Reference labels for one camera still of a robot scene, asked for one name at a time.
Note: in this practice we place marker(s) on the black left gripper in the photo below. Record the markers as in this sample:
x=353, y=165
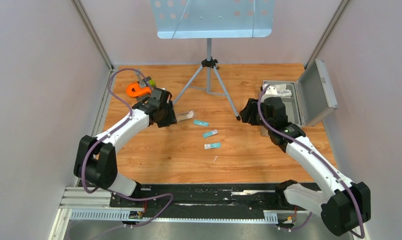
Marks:
x=171, y=118

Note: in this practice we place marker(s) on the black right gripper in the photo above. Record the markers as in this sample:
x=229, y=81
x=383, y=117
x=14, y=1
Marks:
x=247, y=114

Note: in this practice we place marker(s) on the cotton swabs bag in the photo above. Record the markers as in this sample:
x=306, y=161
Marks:
x=185, y=116

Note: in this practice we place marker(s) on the blue white sachet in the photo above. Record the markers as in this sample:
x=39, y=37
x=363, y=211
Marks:
x=212, y=145
x=210, y=133

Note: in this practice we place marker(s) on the grey plastic tray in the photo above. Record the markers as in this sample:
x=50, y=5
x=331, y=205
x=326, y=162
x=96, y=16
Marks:
x=291, y=103

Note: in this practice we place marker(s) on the white pads zip bag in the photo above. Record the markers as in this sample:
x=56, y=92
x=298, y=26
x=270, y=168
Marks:
x=280, y=90

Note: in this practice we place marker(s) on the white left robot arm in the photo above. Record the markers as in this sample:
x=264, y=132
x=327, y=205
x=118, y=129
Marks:
x=96, y=159

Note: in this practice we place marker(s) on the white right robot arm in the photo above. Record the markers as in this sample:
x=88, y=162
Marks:
x=343, y=205

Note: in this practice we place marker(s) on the orange grey toy fixture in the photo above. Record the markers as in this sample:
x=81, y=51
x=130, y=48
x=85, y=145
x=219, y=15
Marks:
x=141, y=87

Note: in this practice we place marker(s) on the grey metal case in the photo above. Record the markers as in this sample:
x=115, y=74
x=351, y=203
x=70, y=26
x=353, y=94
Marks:
x=315, y=94

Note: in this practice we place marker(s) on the blue Basewing sachet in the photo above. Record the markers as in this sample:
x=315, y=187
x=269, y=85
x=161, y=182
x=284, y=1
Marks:
x=201, y=123

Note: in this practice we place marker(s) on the blue music stand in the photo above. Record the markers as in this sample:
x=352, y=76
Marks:
x=212, y=19

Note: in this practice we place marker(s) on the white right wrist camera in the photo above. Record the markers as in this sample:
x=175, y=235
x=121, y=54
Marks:
x=269, y=90

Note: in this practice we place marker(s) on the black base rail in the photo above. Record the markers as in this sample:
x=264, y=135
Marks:
x=233, y=201

